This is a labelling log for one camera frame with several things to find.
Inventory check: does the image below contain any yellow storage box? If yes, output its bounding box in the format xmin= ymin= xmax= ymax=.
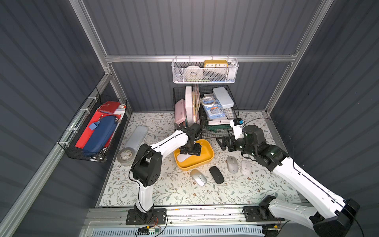
xmin=174 ymin=139 xmax=214 ymax=171

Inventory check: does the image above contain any white mouse with orange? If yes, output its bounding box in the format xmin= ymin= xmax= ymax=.
xmin=176 ymin=153 xmax=191 ymax=163

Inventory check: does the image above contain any grey mouse with logo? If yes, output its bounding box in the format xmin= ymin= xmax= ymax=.
xmin=227 ymin=157 xmax=238 ymax=174

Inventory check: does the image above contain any silver grey mouse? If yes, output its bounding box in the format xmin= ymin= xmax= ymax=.
xmin=190 ymin=169 xmax=207 ymax=187

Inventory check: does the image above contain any black mouse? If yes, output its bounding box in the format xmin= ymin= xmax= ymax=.
xmin=209 ymin=166 xmax=225 ymax=184

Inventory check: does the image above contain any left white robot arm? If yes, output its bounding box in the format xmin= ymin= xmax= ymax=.
xmin=129 ymin=123 xmax=202 ymax=214

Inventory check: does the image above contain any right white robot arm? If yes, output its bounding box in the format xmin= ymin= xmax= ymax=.
xmin=216 ymin=124 xmax=360 ymax=237

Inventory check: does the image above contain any white upright box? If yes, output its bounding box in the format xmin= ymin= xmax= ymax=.
xmin=185 ymin=87 xmax=194 ymax=127

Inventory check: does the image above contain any light blue pencil box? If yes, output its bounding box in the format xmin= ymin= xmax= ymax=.
xmin=213 ymin=87 xmax=234 ymax=109

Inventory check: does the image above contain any pink case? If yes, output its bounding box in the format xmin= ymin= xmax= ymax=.
xmin=175 ymin=99 xmax=187 ymax=126

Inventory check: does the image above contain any blue calculator package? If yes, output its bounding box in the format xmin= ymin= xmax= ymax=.
xmin=203 ymin=99 xmax=226 ymax=119

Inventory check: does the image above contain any clear tape roll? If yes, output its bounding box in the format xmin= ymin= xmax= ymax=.
xmin=201 ymin=96 xmax=216 ymax=107

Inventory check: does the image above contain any white tape roll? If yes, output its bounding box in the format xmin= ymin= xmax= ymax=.
xmin=184 ymin=65 xmax=204 ymax=81

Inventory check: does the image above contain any white mesh hanging basket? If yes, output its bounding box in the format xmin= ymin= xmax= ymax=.
xmin=171 ymin=57 xmax=239 ymax=84

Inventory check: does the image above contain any red folder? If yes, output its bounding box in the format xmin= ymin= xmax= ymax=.
xmin=75 ymin=101 xmax=126 ymax=149

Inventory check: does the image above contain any blue pencil case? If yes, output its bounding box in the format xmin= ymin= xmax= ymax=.
xmin=83 ymin=116 xmax=118 ymax=157

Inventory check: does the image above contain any black wire desk organizer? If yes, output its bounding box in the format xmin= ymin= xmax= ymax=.
xmin=173 ymin=85 xmax=240 ymax=142

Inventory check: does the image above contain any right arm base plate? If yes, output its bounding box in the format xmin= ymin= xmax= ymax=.
xmin=242 ymin=206 xmax=285 ymax=223

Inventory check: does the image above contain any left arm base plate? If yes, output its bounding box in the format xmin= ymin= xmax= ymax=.
xmin=125 ymin=207 xmax=167 ymax=226

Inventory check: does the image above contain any black wire side basket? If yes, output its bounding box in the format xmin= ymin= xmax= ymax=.
xmin=59 ymin=91 xmax=128 ymax=163

